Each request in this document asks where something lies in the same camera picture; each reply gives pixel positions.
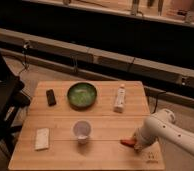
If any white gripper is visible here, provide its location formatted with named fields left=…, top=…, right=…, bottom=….
left=133, top=128, right=157, bottom=153

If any red pepper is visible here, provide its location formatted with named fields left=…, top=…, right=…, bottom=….
left=120, top=139, right=136, bottom=147

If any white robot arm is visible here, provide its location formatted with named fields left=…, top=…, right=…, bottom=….
left=134, top=109, right=194, bottom=156

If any white sponge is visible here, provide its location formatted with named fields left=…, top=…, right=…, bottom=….
left=35, top=128, right=49, bottom=150

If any white tube bottle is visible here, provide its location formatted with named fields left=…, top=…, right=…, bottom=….
left=114, top=84, right=126, bottom=113

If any green bowl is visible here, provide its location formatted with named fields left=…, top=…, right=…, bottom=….
left=67, top=82, right=97, bottom=109

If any black rectangular block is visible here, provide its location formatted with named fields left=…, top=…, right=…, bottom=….
left=46, top=89, right=56, bottom=106

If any black chair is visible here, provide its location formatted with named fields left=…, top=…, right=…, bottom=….
left=0, top=52, right=30, bottom=154

